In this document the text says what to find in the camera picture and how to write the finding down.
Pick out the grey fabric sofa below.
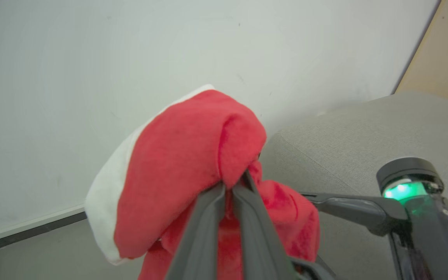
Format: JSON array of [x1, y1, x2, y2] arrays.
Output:
[[259, 91, 448, 280]]

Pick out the red garment with white trim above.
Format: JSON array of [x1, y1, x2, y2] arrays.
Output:
[[85, 84, 321, 280]]

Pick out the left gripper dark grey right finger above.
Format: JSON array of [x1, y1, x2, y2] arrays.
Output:
[[232, 170, 299, 280]]

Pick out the white and black baseboard strip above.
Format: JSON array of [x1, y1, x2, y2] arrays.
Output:
[[0, 204, 88, 257]]

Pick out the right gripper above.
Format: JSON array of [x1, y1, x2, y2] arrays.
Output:
[[301, 157, 448, 280]]

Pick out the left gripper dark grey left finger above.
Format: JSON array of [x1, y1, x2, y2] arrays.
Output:
[[166, 182, 227, 280]]

